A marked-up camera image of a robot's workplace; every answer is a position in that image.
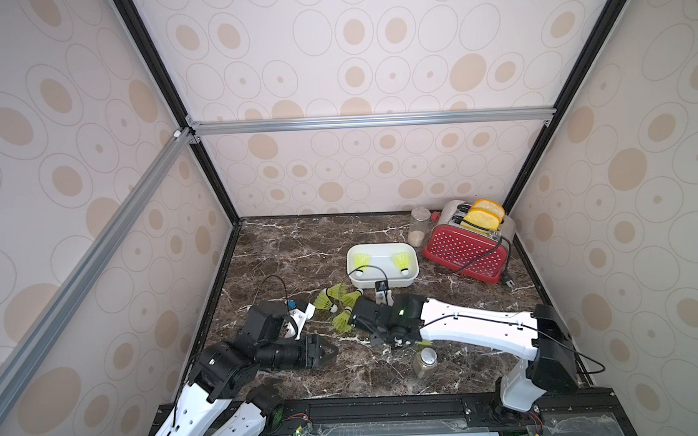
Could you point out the green shuttlecock lone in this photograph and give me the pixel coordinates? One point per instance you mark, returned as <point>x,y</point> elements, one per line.
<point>361,261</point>

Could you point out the white storage box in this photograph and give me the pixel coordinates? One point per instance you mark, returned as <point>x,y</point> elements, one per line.
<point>382,266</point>

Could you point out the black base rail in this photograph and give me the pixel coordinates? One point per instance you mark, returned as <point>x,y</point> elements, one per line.
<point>589,412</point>

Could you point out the clear jar with powder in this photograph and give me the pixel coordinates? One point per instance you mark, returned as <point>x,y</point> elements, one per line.
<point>418,228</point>

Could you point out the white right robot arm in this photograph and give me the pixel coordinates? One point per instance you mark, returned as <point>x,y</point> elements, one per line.
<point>539,340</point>

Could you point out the silver left aluminium rail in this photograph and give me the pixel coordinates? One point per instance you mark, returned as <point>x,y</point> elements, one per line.
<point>40,339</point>

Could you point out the silver horizontal aluminium rail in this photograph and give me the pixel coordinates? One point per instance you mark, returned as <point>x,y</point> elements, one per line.
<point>336,124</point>

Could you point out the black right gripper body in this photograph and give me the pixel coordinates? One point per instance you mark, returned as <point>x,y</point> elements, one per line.
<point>361,317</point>

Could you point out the front yellow toast slice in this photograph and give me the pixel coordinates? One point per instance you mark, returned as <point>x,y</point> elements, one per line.
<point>482,219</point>

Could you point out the green shuttlecock top group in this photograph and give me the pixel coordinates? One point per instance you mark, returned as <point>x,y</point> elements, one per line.
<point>336,292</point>

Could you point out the green shuttlecock group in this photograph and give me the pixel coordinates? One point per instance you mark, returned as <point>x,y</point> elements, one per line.
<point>325,303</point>
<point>341,323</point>
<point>336,292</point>
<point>349,299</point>

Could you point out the yellow toast slice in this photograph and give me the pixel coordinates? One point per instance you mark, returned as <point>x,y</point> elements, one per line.
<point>482,219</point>
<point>491,207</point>

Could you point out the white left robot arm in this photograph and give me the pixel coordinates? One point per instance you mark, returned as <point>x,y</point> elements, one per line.
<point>219,375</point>

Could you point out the back yellow toast slice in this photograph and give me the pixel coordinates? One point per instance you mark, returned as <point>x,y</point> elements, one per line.
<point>491,207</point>

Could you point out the metal lidded shaker jar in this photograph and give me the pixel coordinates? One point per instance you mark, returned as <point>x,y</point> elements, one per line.
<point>425,362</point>

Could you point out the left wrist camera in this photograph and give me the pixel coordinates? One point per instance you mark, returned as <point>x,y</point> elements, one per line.
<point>300,313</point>

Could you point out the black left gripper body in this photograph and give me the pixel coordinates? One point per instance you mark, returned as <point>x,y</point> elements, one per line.
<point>286,351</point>

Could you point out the red dotted toaster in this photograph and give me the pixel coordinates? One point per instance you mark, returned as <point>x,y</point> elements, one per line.
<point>483,255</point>

